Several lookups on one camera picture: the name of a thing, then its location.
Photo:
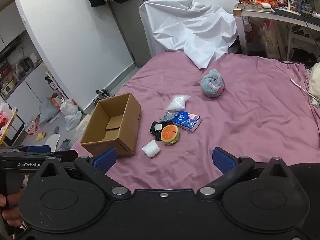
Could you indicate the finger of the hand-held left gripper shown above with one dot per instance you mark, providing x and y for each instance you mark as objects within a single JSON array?
[
  {"x": 37, "y": 149},
  {"x": 67, "y": 156}
]

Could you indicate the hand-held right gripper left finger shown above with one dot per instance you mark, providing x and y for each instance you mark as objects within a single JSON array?
[{"x": 105, "y": 159}]

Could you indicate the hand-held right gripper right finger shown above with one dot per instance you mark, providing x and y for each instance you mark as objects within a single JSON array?
[{"x": 223, "y": 159}]

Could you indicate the brown cardboard box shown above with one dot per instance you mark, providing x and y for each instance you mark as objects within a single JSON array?
[{"x": 125, "y": 130}]

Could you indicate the white soft packet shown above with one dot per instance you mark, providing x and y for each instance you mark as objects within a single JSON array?
[{"x": 151, "y": 148}]

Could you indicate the blue tissue pack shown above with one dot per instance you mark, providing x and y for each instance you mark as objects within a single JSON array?
[{"x": 186, "y": 122}]

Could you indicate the black lace-trimmed cloth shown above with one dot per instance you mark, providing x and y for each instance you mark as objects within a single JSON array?
[{"x": 154, "y": 131}]

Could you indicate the burger plush toy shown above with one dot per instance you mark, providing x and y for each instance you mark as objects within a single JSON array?
[{"x": 170, "y": 133}]

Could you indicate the grey fluffy plush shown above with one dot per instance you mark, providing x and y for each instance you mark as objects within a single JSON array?
[{"x": 212, "y": 83}]

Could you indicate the person's left hand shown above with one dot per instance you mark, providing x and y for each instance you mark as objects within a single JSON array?
[{"x": 11, "y": 217}]

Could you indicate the grey slipper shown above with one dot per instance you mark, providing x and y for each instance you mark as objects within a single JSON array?
[{"x": 66, "y": 143}]

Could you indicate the yellow slipper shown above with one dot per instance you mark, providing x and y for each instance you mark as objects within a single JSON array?
[{"x": 40, "y": 136}]

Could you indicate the white slipper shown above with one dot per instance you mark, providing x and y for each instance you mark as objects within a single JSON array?
[{"x": 53, "y": 141}]

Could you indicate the pack of bottles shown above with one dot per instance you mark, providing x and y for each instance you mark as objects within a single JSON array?
[{"x": 32, "y": 127}]

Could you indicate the grey plastic bag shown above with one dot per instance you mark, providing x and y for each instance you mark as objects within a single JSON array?
[{"x": 48, "y": 110}]

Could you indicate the white plastic bag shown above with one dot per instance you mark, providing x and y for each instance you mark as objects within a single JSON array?
[{"x": 71, "y": 115}]

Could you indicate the red and white bag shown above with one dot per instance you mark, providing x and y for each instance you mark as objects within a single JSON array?
[{"x": 6, "y": 120}]

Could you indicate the white cabinet shelf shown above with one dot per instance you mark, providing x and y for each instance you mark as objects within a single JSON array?
[{"x": 27, "y": 87}]

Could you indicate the clear bag of white stuffing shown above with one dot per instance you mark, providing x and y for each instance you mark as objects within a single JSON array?
[{"x": 178, "y": 102}]

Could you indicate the grey door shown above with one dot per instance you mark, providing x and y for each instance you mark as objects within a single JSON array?
[{"x": 130, "y": 30}]

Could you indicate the white cover sheet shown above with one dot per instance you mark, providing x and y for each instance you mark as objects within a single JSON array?
[{"x": 190, "y": 22}]

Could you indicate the white desk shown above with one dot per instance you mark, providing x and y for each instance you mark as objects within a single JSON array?
[{"x": 265, "y": 13}]

